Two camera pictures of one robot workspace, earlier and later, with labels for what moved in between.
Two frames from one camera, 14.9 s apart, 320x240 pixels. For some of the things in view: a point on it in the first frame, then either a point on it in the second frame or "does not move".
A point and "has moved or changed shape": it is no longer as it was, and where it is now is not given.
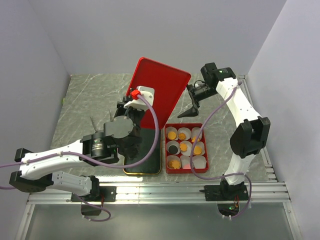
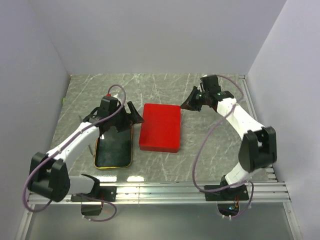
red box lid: x=169 y=84 → x=160 y=128
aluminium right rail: x=269 y=172 does not move
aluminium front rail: x=174 y=193 does not move
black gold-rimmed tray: x=153 y=166 has moved or changed shape
